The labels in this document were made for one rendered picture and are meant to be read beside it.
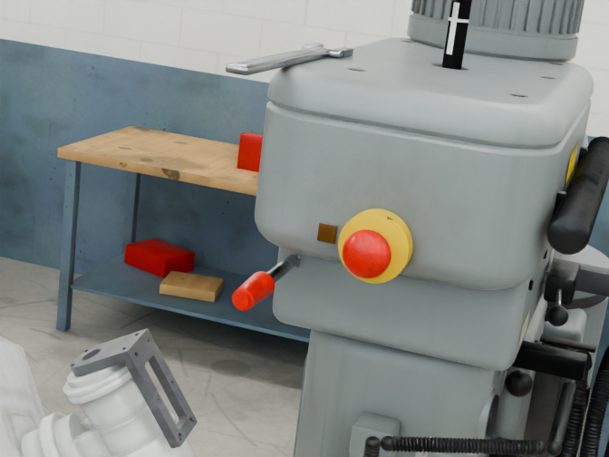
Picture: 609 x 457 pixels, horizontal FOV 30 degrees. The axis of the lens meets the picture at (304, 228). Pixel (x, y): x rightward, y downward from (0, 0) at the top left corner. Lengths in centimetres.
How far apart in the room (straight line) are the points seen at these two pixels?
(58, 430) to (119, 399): 6
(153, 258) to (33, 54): 133
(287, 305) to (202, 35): 473
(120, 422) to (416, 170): 31
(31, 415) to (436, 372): 39
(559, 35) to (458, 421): 46
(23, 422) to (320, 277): 32
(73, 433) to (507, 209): 39
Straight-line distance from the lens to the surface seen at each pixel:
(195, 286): 538
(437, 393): 113
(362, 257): 91
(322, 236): 97
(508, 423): 134
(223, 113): 577
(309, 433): 119
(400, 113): 93
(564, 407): 115
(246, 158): 514
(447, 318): 106
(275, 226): 99
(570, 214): 96
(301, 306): 110
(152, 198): 601
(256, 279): 98
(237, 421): 473
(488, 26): 129
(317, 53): 106
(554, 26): 131
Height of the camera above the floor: 202
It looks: 15 degrees down
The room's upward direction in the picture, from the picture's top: 7 degrees clockwise
